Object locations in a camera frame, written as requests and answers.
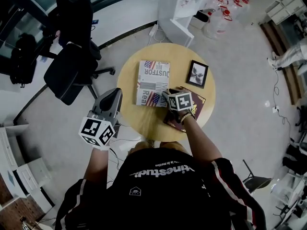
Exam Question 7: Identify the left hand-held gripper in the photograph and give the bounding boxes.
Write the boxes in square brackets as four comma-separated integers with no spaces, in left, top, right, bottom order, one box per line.
[78,88,124,151]

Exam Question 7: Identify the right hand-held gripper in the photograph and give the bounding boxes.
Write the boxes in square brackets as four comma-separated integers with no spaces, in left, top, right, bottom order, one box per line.
[162,89,194,114]

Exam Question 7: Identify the white printed book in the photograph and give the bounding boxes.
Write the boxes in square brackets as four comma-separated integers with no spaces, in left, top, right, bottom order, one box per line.
[135,60,171,108]

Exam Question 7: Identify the dark red book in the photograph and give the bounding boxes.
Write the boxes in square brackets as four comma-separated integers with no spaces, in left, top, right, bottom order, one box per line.
[163,86,206,132]

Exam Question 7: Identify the person's right forearm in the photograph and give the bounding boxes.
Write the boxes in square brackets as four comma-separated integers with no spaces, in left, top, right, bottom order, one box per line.
[180,115,224,164]

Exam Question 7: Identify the person's left forearm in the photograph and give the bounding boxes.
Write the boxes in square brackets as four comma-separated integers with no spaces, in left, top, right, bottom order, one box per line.
[83,149,111,189]

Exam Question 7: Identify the round wooden side table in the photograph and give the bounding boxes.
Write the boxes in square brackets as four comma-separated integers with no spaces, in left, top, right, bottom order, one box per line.
[116,43,216,142]

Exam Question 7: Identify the black office chair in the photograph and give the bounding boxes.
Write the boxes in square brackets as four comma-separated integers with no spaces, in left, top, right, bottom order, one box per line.
[43,0,116,106]

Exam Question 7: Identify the person's legs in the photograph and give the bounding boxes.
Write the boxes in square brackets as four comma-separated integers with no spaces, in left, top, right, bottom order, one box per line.
[133,139,190,155]

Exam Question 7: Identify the white water dispenser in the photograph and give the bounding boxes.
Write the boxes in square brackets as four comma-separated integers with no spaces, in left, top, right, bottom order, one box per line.
[157,0,208,48]

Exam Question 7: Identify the white trash bin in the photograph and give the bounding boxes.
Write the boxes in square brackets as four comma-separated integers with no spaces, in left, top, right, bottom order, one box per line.
[191,8,215,30]

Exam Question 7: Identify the clear jug with red cap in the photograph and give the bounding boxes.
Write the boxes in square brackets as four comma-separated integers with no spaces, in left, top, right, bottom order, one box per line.
[203,7,232,39]
[230,0,242,19]
[212,0,226,12]
[241,0,250,16]

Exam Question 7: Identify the black backpack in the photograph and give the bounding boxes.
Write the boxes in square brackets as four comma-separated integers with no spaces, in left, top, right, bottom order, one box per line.
[9,34,38,88]

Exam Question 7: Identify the person's torso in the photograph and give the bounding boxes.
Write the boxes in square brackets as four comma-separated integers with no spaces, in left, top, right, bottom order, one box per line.
[54,149,267,230]

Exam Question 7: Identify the white low cabinet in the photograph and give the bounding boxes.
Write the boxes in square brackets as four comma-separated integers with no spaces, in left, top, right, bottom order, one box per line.
[0,125,52,201]

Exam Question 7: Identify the wooden step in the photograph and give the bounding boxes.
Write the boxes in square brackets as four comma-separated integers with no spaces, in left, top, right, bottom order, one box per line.
[260,20,303,105]

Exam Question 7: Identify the black chair with patterned cushion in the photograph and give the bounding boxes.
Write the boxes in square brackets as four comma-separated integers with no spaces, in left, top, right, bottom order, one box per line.
[242,159,273,194]

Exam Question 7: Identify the white locker cabinet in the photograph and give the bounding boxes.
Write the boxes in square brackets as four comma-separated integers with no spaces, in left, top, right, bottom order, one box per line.
[266,0,307,25]

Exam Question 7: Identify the beaded bracelet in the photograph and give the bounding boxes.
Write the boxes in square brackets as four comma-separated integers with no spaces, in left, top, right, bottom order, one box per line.
[180,113,193,126]

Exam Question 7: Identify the black picture frame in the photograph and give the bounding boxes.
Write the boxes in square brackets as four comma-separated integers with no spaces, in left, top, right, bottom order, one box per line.
[186,59,209,89]

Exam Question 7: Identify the white cable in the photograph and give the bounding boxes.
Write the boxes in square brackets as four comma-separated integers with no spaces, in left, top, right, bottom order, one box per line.
[109,118,142,150]

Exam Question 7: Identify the long black floor cable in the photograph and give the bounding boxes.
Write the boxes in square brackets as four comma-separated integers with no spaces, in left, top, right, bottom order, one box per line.
[273,68,292,138]

